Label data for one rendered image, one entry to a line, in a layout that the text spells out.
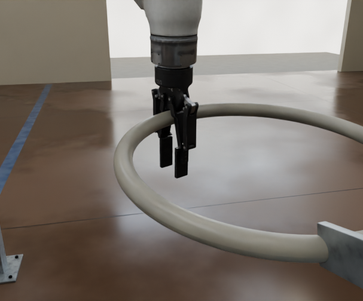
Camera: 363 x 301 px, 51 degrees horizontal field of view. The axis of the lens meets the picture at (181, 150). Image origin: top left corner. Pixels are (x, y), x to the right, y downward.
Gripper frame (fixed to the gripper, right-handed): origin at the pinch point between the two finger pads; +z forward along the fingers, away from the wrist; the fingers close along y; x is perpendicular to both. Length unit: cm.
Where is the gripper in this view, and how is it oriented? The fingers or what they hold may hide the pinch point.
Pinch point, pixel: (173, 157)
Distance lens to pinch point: 82.0
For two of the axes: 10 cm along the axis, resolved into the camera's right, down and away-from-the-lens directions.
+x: 8.1, -2.4, 5.3
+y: 5.8, 3.5, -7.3
